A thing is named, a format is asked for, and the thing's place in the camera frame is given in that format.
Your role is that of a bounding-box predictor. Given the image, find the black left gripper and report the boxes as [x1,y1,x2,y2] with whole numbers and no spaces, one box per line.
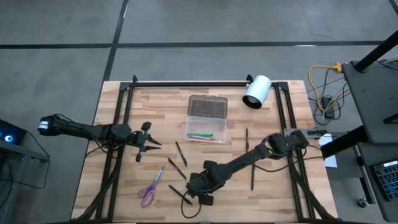
[126,121,162,162]

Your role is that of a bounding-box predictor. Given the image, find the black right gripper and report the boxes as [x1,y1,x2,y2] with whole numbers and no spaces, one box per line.
[186,161,224,206]

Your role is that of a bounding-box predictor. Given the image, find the black pen with clip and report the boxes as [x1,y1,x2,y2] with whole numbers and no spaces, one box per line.
[168,184,193,206]

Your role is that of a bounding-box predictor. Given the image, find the black pen with white print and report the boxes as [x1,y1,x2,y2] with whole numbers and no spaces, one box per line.
[167,157,188,180]
[175,141,188,167]

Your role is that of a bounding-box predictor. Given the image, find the purple scissors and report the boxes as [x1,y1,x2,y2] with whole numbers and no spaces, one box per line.
[137,165,165,208]

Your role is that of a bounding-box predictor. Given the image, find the clear plastic supply box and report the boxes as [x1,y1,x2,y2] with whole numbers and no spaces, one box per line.
[183,95,228,144]

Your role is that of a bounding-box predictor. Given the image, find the white spotlight lamp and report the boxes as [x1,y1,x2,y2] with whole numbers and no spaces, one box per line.
[241,74,273,110]

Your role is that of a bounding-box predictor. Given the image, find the white paper sheet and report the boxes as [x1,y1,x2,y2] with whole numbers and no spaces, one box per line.
[317,133,338,169]

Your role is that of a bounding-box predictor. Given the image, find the black computer with blue light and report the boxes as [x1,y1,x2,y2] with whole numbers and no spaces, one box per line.
[0,119,27,146]

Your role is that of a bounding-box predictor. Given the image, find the black power adapter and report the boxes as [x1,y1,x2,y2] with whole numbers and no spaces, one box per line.
[320,96,336,119]

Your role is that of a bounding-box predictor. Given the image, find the keyboard with blue keys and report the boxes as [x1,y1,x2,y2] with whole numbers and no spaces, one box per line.
[369,160,398,202]

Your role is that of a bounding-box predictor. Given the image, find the dark grey side desk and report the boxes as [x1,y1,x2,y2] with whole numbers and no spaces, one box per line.
[320,60,398,223]

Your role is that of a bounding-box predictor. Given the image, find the black diagonal pole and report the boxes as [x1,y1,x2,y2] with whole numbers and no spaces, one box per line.
[354,29,398,72]

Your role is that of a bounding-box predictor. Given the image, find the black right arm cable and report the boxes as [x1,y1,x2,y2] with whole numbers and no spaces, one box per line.
[181,189,203,219]

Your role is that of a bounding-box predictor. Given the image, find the black aluminium table frame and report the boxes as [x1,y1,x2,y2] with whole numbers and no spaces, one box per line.
[73,74,336,223]

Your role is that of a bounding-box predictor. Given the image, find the yellow power cable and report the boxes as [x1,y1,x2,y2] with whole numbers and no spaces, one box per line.
[308,62,343,113]

